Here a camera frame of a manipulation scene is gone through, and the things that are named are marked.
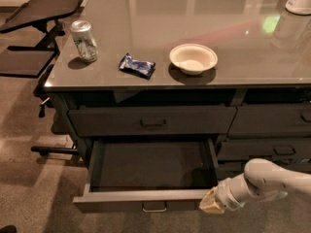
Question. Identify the white container on table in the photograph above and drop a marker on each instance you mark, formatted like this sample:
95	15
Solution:
299	7

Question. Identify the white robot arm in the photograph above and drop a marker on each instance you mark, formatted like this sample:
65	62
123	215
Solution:
261	181

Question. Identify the white bowl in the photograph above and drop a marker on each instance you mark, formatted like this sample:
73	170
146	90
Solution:
193	59

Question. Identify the grey cabinet frame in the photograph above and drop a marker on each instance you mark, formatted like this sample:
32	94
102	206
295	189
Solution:
74	99

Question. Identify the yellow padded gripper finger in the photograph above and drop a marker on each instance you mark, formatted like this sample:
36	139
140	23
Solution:
209	204

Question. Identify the blue snack packet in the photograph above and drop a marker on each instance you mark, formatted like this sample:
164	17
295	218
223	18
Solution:
143	69

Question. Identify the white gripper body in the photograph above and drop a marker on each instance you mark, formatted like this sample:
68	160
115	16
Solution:
224	194

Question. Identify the silver soda can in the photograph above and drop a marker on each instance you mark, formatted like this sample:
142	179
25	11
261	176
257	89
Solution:
81	32

